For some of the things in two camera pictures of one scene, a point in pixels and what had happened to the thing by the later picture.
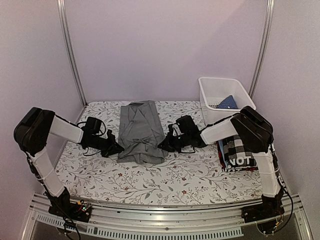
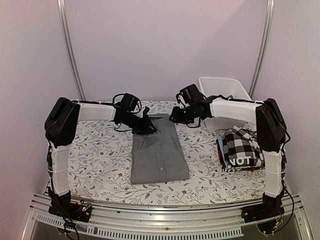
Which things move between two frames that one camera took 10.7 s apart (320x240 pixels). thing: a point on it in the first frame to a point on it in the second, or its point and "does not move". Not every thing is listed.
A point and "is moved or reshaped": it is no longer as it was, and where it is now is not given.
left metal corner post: [63, 26] does not move
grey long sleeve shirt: [140, 131] is moved or reshaped
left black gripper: [114, 147] to [145, 127]
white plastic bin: [221, 97] does not move
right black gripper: [167, 145] to [176, 118]
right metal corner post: [264, 46] does not move
